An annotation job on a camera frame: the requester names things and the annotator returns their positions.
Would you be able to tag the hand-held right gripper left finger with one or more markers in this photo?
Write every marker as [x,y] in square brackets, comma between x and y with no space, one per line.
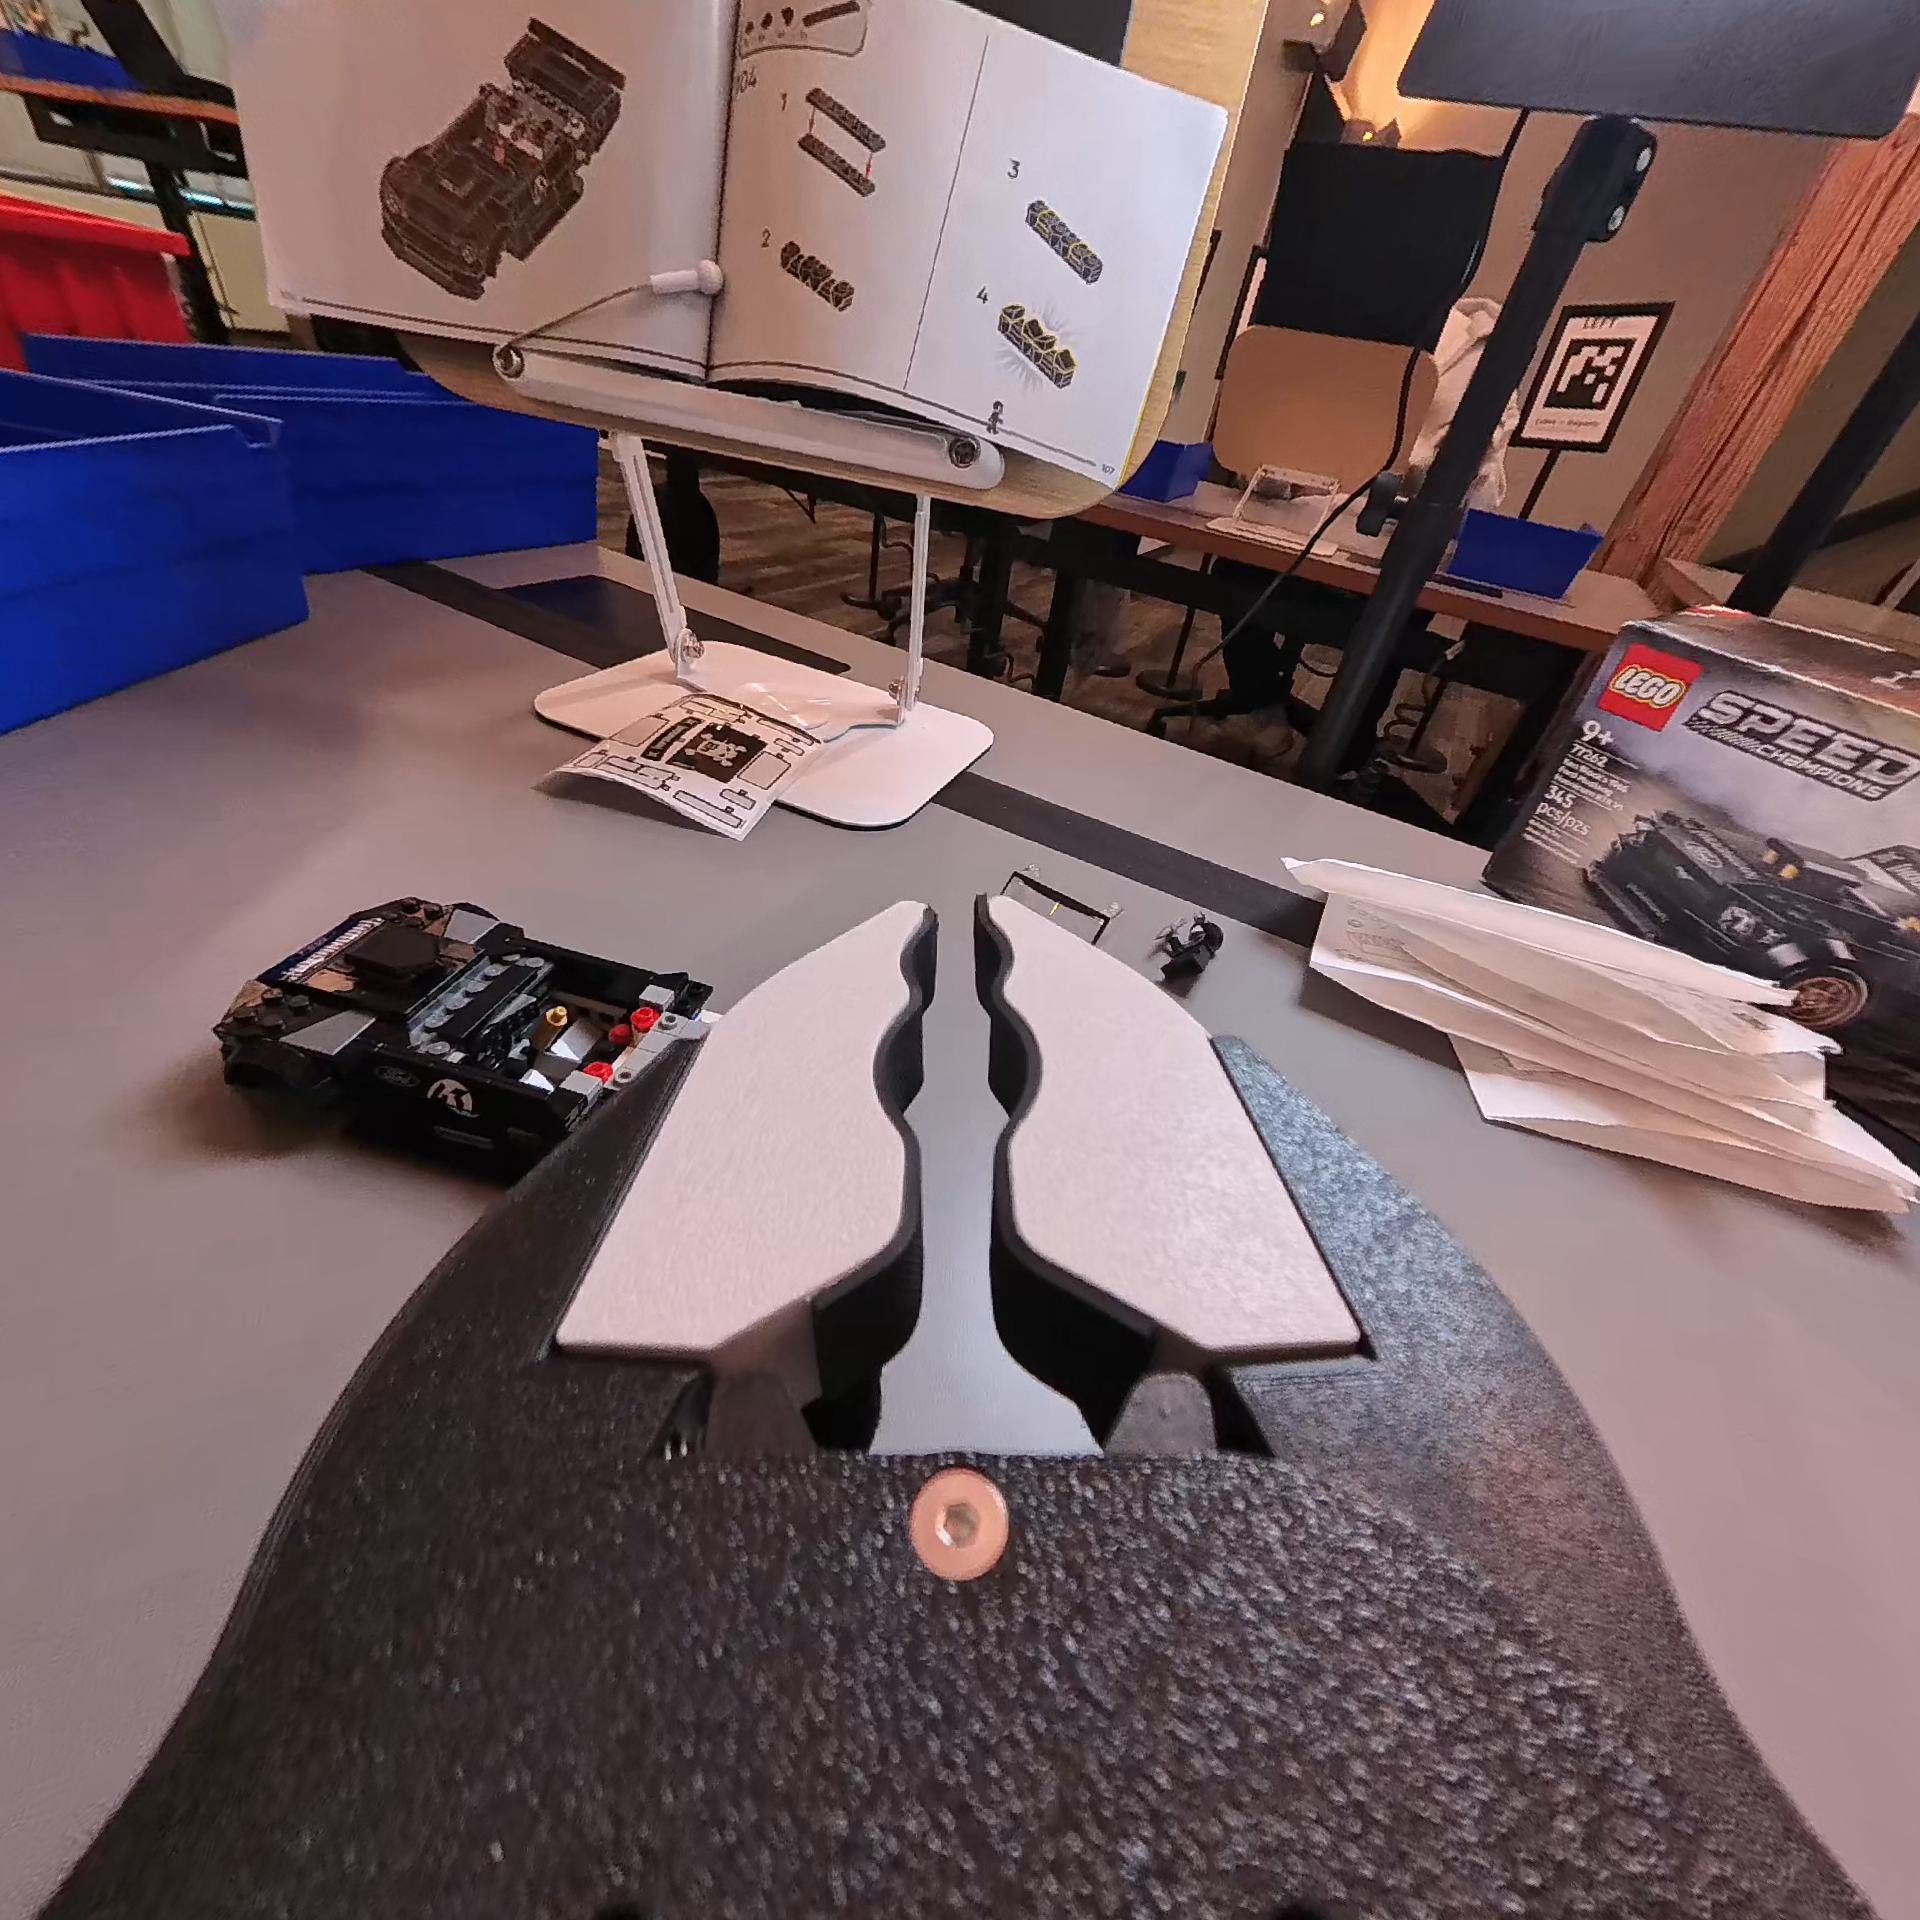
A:
[748,1191]

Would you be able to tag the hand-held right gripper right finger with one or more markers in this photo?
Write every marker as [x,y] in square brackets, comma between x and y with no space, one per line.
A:
[1170,1191]

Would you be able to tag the black lego car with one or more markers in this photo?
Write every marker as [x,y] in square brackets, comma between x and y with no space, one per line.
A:
[447,1036]

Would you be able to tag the sticker sheet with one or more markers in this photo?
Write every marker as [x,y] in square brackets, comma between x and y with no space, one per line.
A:
[696,746]

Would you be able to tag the lego instruction booklet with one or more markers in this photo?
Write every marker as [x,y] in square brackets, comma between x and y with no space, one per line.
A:
[899,208]

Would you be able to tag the small black lego part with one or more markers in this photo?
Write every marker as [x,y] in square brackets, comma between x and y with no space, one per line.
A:
[1193,951]

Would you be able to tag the clear lego windshield piece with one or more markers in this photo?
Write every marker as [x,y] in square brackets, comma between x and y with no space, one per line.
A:
[1055,908]

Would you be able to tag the lego set box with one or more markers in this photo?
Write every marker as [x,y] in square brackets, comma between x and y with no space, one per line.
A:
[1767,811]

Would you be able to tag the white booklet stand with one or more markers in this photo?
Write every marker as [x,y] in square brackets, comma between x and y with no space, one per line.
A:
[871,766]

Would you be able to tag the small blue bin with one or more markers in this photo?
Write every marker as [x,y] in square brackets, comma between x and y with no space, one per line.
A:
[1526,553]

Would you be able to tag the tan chair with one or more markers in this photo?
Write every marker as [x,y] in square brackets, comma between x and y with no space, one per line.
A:
[1322,404]

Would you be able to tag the black tripod pole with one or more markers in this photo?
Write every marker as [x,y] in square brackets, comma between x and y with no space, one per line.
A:
[1498,418]

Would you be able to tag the black white marker tag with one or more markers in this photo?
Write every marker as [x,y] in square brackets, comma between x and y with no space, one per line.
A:
[1594,373]

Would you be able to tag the red plastic bin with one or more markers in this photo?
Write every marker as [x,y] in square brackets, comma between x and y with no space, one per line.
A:
[88,285]

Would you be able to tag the black flat panel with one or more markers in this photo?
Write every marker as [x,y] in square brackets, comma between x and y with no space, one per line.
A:
[1676,59]

